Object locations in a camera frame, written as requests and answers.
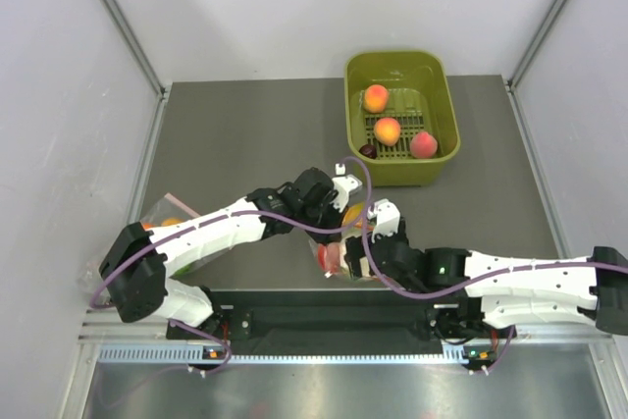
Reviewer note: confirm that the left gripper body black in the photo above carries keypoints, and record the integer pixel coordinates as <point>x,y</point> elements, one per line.
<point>325,215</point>

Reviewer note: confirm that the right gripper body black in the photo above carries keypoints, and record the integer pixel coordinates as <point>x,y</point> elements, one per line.
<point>357,250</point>

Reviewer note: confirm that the fake orange yellow mango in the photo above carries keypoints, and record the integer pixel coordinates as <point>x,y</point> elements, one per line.
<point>353,217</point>

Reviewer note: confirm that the clear zip bag red seal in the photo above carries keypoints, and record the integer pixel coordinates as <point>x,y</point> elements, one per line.
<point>343,235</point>

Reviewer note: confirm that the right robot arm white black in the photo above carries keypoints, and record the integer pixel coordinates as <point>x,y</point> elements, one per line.
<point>472,290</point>

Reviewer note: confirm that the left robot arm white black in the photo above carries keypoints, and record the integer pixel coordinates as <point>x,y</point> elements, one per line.
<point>142,266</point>

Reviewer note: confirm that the dark fake plum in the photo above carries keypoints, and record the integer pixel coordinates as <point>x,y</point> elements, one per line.
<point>368,151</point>

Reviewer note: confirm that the fake peach middle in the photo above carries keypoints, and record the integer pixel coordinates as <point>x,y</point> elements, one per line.
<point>387,131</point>

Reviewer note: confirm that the fake peach pink right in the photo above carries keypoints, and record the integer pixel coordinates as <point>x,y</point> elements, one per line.
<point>423,145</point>

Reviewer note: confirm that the fake peach back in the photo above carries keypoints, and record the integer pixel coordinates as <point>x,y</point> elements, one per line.
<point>375,99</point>

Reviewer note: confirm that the fake green fruit in bag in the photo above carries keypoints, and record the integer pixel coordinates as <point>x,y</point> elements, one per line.
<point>182,271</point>

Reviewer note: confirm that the olive green plastic basin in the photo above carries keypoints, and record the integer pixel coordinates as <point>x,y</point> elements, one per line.
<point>419,99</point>

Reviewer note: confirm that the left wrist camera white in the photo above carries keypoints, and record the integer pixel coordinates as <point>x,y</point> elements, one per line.
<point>345,185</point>

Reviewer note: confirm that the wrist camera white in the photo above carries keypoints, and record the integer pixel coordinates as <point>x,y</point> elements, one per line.
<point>384,217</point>
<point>345,185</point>

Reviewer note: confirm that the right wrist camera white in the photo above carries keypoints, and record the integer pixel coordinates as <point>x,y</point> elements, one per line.
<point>384,217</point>

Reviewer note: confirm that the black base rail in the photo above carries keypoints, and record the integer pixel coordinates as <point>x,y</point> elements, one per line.
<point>333,322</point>

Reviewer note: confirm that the grey slotted cable duct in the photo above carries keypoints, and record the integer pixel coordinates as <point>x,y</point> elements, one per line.
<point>205,354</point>

